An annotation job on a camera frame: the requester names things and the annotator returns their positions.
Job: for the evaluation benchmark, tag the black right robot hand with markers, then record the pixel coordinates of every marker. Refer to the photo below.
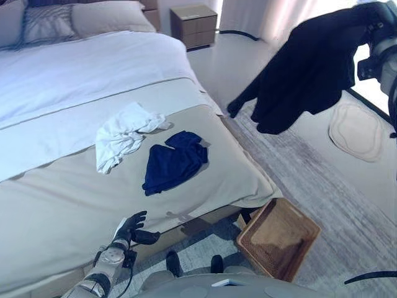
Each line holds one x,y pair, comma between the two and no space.
381,17

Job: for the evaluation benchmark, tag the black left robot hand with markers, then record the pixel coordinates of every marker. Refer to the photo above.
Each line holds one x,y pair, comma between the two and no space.
133,229

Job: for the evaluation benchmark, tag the blue garment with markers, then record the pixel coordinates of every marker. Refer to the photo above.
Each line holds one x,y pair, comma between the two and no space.
173,164

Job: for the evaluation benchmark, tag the white garment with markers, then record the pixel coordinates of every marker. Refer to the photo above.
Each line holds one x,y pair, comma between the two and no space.
121,136

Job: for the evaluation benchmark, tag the black garment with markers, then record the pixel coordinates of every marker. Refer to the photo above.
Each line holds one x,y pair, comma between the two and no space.
304,71

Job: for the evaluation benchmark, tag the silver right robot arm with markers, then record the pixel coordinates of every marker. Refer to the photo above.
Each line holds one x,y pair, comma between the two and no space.
387,49

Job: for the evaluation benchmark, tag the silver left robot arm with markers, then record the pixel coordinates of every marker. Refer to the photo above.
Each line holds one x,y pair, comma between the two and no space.
108,257

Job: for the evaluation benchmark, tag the bed with beige cover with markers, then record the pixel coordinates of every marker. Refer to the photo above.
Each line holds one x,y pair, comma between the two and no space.
77,211

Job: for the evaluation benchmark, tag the brown wicker basket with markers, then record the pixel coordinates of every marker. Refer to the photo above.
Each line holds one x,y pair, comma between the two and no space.
279,239

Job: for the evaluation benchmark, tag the grey robot torso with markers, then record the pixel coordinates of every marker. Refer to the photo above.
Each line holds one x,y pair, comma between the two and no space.
217,288

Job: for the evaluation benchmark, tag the small oval beige mat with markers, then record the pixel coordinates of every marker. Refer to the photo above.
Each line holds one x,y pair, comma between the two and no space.
356,133

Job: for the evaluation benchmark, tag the white textured blanket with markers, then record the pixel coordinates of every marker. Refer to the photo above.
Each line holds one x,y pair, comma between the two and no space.
46,136

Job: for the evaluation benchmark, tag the sheer white curtain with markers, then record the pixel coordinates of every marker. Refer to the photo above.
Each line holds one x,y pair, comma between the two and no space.
248,15

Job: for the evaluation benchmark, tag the white duvet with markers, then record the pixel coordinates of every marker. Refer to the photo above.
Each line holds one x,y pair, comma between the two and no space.
93,68

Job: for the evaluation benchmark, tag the brown wooden nightstand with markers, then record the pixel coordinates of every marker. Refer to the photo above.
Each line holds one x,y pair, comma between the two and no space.
193,25

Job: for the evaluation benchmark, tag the grey floor rug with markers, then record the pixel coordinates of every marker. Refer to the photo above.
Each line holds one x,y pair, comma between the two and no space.
325,201

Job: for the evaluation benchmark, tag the beige pillow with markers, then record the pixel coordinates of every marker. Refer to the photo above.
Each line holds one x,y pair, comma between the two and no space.
108,18
10,21

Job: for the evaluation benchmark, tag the grey patterned pillow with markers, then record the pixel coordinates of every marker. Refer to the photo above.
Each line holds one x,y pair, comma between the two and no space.
46,25

